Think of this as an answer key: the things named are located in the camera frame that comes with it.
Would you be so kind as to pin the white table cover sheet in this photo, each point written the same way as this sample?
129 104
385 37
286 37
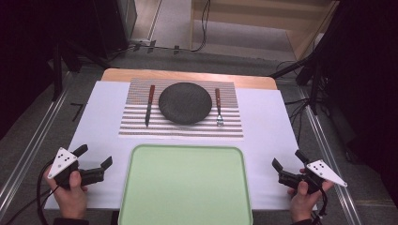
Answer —
100 125

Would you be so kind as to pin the light green tray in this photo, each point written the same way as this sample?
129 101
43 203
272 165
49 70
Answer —
184 187

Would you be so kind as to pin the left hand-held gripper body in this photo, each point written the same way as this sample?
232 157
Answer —
62 162

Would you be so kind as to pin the light wooden platform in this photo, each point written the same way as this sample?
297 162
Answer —
250 12

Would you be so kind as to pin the person's left hand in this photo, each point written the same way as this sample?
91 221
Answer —
72 200

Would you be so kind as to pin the black metal stand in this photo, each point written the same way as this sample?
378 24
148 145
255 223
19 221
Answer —
314 93
57 78

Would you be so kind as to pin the dark round plate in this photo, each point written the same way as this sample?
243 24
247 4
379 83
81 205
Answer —
185 103

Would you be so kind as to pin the striped placemat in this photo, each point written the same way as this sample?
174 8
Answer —
137 125

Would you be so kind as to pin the person's right hand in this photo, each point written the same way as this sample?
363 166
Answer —
302 203

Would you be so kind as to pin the metal floor rail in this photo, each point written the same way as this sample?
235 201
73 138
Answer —
329 156
31 150

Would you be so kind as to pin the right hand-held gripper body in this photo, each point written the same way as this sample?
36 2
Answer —
325 173

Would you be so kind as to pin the black cabinet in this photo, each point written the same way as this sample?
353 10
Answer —
109 25

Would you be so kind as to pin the black curtain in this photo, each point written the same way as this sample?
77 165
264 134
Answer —
25 47
369 78

